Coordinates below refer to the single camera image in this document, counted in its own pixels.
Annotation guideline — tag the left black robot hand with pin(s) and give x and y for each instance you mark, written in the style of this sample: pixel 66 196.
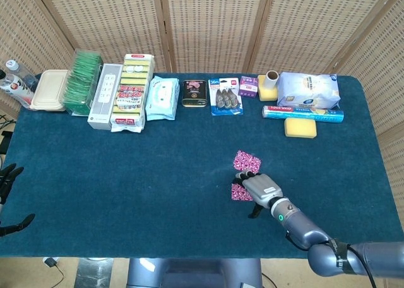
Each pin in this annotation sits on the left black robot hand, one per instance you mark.
pixel 9 174

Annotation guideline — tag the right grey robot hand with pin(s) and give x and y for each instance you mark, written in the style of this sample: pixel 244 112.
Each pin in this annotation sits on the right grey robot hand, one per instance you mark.
pixel 262 188

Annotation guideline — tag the pink patterned packet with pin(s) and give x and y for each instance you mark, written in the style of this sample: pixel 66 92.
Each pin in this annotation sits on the pink patterned packet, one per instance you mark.
pixel 238 194
pixel 246 161

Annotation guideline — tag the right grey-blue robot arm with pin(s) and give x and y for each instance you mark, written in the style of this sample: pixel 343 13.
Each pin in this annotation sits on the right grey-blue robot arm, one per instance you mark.
pixel 303 228

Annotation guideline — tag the yellow sponge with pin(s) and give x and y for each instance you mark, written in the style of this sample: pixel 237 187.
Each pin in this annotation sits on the yellow sponge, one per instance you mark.
pixel 300 128
pixel 266 94

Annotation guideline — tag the blue cling film roll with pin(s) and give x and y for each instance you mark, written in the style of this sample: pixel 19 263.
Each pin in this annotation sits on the blue cling film roll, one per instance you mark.
pixel 303 113

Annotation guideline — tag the white labelled drink bottle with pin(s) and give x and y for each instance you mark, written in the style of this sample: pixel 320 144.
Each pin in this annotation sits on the white labelled drink bottle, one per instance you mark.
pixel 15 89

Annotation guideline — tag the beige lunch box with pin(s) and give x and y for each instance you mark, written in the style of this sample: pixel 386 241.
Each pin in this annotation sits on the beige lunch box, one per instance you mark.
pixel 49 90

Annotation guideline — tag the correction tape blister pack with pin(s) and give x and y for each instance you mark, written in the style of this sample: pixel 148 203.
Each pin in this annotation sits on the correction tape blister pack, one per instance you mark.
pixel 225 98

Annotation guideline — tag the small purple box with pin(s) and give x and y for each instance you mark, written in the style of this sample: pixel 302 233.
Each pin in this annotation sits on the small purple box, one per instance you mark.
pixel 248 87

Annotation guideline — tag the clear bottle white cap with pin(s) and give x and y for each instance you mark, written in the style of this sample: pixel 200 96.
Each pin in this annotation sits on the clear bottle white cap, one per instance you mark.
pixel 19 71

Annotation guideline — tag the white blue tissue pack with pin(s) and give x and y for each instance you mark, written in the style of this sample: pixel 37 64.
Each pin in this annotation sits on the white blue tissue pack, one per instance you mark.
pixel 309 90

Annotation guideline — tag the white paper roll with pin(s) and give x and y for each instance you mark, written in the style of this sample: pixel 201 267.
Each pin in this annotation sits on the white paper roll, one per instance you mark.
pixel 272 79

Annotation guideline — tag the grey-blue robot torso base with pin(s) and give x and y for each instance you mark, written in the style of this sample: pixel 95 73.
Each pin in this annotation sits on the grey-blue robot torso base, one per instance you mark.
pixel 189 272

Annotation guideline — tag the clear box green tea bags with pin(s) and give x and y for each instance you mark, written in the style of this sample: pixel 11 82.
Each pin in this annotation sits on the clear box green tea bags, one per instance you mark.
pixel 79 82

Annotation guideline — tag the black gold luncheon meat tin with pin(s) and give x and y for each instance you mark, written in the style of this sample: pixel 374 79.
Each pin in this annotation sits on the black gold luncheon meat tin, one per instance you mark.
pixel 194 93

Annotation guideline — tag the dark blue table mat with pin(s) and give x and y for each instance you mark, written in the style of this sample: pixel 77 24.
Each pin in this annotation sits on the dark blue table mat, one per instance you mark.
pixel 126 174

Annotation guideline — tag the white power strip box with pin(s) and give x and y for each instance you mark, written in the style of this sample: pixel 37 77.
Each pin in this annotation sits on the white power strip box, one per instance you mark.
pixel 104 95

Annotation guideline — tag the shiny metal table leg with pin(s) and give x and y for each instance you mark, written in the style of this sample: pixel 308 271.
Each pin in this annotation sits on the shiny metal table leg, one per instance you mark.
pixel 94 272

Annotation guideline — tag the light blue wet wipes pack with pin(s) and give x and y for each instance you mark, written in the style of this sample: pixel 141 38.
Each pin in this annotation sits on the light blue wet wipes pack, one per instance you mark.
pixel 161 97

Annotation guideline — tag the yellow sponge multipack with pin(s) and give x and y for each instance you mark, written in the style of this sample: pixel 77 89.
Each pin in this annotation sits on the yellow sponge multipack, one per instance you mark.
pixel 132 92

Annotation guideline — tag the woven wooden folding screen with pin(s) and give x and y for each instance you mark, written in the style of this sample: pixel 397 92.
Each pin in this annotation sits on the woven wooden folding screen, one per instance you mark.
pixel 214 26

